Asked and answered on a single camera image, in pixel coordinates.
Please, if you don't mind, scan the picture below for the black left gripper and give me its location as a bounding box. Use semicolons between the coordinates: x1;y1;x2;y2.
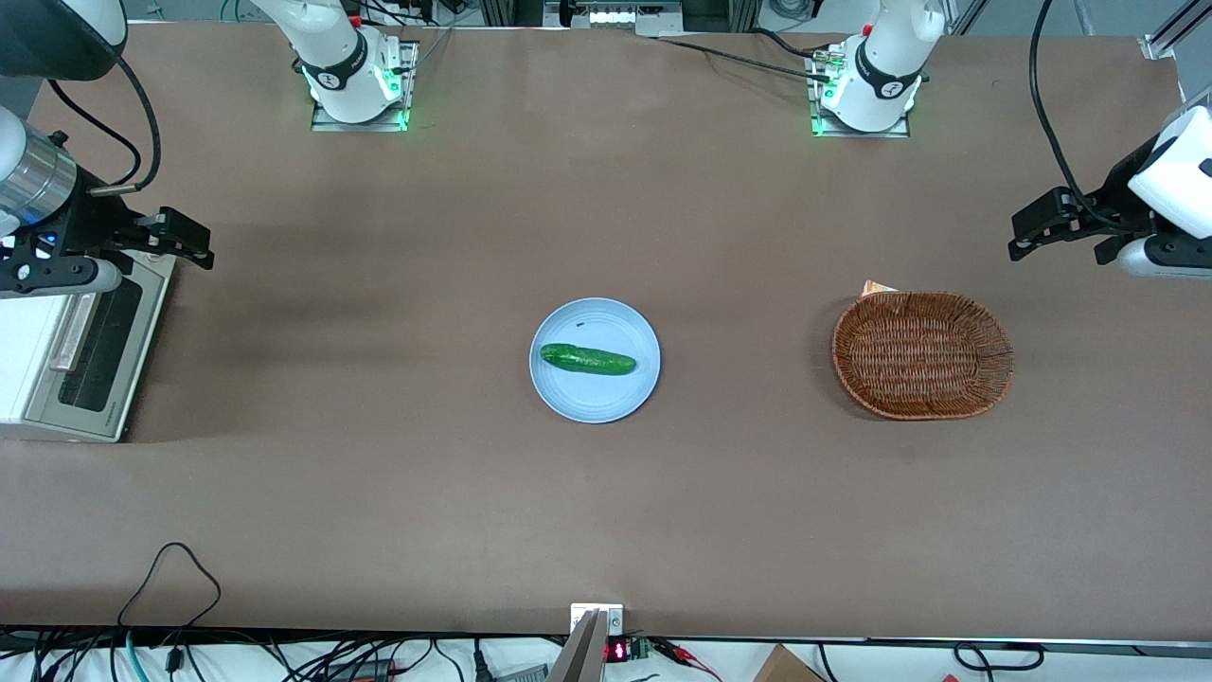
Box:
1007;135;1161;267

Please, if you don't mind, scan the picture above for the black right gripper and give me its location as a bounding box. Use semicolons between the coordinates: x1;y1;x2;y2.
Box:
0;169;216;272

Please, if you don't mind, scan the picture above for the white toaster oven body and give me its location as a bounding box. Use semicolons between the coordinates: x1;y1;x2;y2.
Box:
0;289;129;444

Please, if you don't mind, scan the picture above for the brown wicker basket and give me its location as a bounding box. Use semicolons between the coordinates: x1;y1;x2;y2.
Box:
831;290;1016;421

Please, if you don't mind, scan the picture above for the green cucumber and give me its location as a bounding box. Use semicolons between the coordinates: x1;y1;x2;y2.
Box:
540;343;638;377

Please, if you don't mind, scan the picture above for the light blue round plate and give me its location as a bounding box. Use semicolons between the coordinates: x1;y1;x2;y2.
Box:
529;297;662;424

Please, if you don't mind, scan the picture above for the black power adapter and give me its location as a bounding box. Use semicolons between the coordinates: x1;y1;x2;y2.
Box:
322;657;397;682

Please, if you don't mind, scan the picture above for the white power strip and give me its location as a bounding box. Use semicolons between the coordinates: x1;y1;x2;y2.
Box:
587;0;685;37

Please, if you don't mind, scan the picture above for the brown cardboard box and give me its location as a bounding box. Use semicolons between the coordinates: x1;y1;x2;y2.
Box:
753;644;825;682

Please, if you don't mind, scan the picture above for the red clip lead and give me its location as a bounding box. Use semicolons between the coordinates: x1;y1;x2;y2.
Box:
651;640;725;679

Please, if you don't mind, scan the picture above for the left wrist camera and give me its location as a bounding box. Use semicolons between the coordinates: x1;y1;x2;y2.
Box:
1115;235;1212;281

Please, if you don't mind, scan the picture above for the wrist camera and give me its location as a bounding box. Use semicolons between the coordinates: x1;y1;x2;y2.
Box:
0;256;126;297
1115;235;1212;281

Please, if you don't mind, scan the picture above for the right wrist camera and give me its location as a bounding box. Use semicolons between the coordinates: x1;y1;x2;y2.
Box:
0;256;126;297

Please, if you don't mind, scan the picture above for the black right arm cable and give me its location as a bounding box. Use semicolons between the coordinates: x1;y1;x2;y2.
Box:
47;55;164;197

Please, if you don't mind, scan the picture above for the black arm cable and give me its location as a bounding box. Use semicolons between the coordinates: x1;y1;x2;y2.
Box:
47;55;164;197
1028;0;1142;233

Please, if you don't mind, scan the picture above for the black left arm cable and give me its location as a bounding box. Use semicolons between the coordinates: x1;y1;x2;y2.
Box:
1028;0;1142;233

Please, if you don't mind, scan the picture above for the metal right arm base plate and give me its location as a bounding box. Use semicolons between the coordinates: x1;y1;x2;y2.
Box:
311;40;419;133

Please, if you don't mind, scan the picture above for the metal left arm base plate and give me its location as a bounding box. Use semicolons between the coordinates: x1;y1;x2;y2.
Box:
808;47;913;139

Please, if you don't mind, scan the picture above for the aluminium frame profile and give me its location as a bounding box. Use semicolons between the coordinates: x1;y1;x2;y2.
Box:
1139;0;1212;63

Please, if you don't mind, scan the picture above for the thin black looped cable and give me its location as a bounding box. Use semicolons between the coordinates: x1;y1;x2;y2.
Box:
118;542;223;631

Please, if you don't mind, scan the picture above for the black cable on table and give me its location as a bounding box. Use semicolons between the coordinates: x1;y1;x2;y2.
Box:
651;28;836;84

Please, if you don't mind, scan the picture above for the black coiled floor cable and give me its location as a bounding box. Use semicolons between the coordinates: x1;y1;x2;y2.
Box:
953;641;1045;673

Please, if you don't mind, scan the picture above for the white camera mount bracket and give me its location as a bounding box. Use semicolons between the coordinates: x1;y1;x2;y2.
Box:
569;602;626;637

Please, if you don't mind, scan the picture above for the grey camera mount bar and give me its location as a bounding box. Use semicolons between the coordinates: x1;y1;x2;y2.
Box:
547;610;609;682

